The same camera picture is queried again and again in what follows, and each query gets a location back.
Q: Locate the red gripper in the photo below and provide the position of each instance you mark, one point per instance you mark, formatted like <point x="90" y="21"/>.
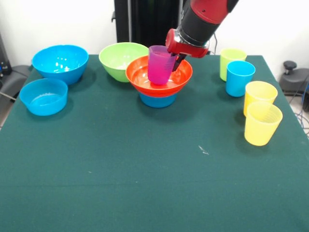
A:
<point x="188" y="50"/>

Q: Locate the orange bowl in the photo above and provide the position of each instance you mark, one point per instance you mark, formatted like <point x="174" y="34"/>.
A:
<point x="183" y="75"/>

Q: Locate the purple cup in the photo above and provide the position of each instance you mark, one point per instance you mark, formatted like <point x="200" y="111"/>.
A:
<point x="159" y="67"/>

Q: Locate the small blue bowl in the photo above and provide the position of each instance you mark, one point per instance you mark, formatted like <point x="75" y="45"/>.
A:
<point x="157" y="101"/>
<point x="43" y="101"/>

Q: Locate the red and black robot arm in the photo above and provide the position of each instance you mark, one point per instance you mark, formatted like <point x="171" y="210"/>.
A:
<point x="205" y="21"/>

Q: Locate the green cup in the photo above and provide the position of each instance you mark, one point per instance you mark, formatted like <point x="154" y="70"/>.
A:
<point x="230" y="58"/>

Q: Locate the green bowl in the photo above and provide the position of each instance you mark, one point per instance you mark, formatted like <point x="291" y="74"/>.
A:
<point x="116" y="60"/>

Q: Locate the blue cup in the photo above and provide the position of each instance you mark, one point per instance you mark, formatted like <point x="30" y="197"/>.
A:
<point x="240" y="79"/>

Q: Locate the yellow cup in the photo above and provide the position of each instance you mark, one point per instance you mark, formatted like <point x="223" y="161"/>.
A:
<point x="262" y="128"/>
<point x="260" y="93"/>

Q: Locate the dark green tablecloth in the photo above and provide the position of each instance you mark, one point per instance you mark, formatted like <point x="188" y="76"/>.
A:
<point x="154" y="174"/>

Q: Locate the large blue bowl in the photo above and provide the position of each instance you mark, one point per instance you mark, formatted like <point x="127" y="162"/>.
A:
<point x="60" y="62"/>

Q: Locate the black stand base with knob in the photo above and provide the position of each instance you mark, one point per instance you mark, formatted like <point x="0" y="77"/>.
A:
<point x="297" y="82"/>

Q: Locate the black device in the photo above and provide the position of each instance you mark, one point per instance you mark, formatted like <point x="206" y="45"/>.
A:
<point x="4" y="60"/>

